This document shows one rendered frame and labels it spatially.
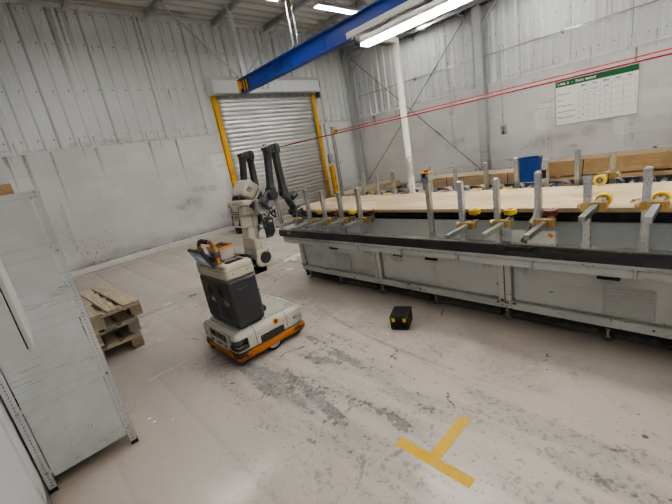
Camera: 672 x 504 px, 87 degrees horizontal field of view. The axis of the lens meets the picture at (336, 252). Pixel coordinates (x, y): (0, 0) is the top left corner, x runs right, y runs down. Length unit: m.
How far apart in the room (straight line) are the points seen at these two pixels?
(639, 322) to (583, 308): 0.29
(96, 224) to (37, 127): 1.98
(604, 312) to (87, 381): 3.15
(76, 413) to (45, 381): 0.25
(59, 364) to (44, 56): 7.39
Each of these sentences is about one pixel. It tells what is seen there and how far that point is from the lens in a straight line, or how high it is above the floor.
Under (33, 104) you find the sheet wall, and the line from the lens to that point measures 8.90.
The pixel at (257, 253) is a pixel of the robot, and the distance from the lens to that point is 3.03.
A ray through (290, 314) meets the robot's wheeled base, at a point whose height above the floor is 0.23.
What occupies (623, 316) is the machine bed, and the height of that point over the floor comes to 0.18.
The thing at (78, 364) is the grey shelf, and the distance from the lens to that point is 2.46.
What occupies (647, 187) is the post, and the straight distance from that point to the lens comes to 2.37.
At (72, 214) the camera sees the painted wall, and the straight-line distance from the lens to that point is 8.72.
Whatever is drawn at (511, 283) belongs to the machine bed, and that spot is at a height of 0.31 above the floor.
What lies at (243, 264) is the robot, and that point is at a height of 0.78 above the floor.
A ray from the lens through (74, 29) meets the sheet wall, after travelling 9.43.
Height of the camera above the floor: 1.47
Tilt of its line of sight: 16 degrees down
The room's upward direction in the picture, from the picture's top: 10 degrees counter-clockwise
